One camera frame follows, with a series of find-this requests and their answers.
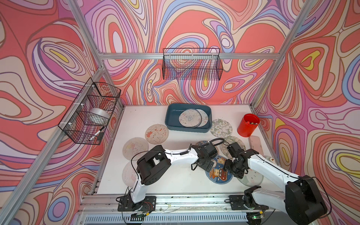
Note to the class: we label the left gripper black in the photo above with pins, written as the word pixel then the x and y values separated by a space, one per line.
pixel 206 167

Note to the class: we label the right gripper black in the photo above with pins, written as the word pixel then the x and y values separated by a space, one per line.
pixel 227 164

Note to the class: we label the blue denim bear car coaster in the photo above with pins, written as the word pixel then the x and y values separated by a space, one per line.
pixel 218 174

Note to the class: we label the white blue butterfly coaster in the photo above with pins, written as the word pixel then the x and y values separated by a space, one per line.
pixel 190 118

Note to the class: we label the white butterfly star coaster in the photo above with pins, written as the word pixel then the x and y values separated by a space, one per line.
pixel 202 118

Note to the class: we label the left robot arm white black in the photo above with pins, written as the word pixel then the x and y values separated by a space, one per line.
pixel 154 164

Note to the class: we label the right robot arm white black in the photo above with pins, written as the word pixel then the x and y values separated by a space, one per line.
pixel 300 198

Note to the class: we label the teal plastic storage box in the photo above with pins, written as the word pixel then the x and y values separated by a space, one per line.
pixel 174 111

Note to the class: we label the beige blue doodle coaster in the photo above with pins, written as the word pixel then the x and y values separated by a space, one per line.
pixel 202 143

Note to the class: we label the white green animal coaster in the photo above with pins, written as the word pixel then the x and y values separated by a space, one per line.
pixel 229 140

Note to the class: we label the pink flat case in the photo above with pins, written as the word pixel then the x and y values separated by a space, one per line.
pixel 255 144

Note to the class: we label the pale green small device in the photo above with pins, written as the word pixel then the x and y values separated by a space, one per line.
pixel 272 160

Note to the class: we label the white floral green coaster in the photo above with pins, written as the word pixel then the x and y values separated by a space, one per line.
pixel 221 128

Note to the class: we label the red cup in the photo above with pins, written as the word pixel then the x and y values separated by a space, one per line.
pixel 248 125

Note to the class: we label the pink checkered bear coaster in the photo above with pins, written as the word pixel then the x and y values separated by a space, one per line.
pixel 157 134

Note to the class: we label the pale pink unicorn coaster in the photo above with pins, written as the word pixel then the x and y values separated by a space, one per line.
pixel 129 176

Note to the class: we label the white marker in basket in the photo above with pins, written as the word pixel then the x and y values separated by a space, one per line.
pixel 97 136

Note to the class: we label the white roll in basket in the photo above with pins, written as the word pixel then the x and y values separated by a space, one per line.
pixel 98 117

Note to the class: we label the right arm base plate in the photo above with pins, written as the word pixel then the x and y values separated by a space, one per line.
pixel 237 203

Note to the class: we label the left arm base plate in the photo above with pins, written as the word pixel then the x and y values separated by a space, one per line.
pixel 127 205

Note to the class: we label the black wire basket back wall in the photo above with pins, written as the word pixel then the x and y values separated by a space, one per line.
pixel 192 64

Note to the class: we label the black wire basket wall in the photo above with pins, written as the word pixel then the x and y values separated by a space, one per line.
pixel 75 124
pixel 192 64

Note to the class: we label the black wire basket left wall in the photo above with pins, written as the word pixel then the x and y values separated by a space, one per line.
pixel 75 124

